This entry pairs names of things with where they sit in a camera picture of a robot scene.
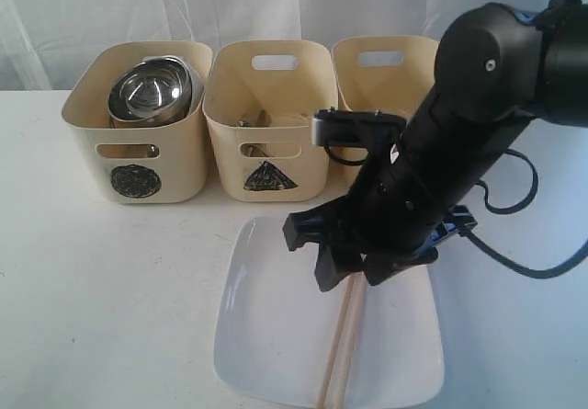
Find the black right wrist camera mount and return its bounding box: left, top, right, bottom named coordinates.
left=311, top=108, right=407, bottom=150

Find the cream bin circle mark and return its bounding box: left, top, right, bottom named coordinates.
left=62, top=41, right=213, bottom=204

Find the wooden chopstick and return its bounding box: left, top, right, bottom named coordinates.
left=315, top=273, right=363, bottom=408
left=333, top=274, right=367, bottom=409

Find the cream bin triangle mark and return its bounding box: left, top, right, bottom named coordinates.
left=202, top=40, right=338, bottom=202

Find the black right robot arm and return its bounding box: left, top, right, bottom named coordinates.
left=283, top=0, right=587, bottom=291

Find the small white bowl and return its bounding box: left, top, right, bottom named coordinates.
left=128, top=55, right=204, bottom=126

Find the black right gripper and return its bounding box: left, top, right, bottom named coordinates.
left=283, top=146, right=478, bottom=292

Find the white square plate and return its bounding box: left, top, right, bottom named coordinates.
left=213, top=217, right=445, bottom=408

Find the cream bin square mark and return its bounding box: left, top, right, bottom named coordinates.
left=330, top=35, right=442, bottom=199

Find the steel table knife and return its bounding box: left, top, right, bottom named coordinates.
left=247, top=109, right=271, bottom=157

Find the white backdrop curtain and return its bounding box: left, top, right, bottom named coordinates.
left=1, top=0, right=548, bottom=90

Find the steel spoon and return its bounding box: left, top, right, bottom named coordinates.
left=235, top=118, right=257, bottom=157

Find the stainless steel bowl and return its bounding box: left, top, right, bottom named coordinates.
left=107, top=56, right=201, bottom=128

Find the steel mug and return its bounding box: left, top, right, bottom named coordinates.
left=146, top=144, right=160, bottom=157

